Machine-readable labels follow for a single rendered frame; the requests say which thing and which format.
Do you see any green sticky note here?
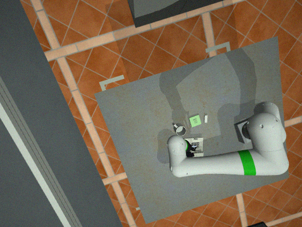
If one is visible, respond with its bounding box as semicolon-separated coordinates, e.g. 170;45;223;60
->
189;115;201;127

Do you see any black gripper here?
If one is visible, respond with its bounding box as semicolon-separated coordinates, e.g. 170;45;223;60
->
188;144;197;152

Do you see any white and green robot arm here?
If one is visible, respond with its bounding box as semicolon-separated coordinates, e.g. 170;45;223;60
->
167;102;289;177

